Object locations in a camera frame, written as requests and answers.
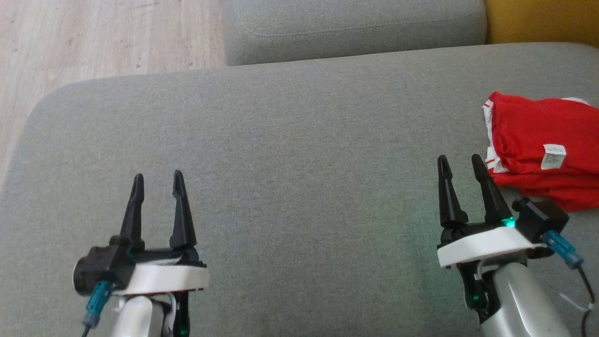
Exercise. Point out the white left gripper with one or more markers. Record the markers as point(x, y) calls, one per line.
point(164, 278)

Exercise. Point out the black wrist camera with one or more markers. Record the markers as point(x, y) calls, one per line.
point(110, 264)
point(543, 220)

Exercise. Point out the yellow sofa backrest cushion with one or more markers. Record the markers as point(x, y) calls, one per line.
point(543, 21)

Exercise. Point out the red shorts white trim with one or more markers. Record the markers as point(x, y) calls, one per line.
point(566, 196)

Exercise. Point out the grey sofa seat cushion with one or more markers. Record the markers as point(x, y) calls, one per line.
point(281, 164)
point(355, 28)

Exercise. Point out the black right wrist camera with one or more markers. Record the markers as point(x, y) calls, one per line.
point(543, 220)

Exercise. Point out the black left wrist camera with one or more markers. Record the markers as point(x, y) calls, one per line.
point(110, 264)

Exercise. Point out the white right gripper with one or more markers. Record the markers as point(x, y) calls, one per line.
point(486, 245)

